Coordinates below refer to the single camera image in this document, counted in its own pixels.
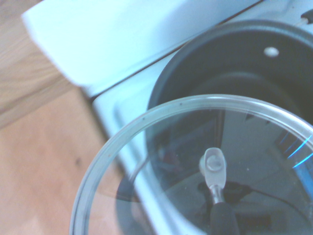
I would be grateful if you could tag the black cooking pot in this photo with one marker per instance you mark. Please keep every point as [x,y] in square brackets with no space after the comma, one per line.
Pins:
[220,61]

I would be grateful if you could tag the white electric stove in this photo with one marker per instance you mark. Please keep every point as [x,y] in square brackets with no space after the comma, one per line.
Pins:
[110,36]

